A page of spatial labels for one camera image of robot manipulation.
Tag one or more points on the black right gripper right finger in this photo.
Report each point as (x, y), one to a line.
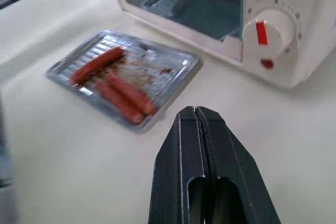
(236, 176)

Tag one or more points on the white toaster oven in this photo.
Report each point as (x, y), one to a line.
(302, 58)

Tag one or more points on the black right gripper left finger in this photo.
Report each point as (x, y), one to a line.
(178, 171)

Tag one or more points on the dark red small object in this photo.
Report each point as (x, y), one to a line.
(267, 63)

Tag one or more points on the red sausage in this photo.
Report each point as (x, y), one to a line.
(97, 64)
(131, 94)
(118, 103)

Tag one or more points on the white timer knob red mark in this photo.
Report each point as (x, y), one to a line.
(273, 31)

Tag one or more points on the silver metal baking tray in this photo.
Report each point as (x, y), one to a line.
(162, 77)

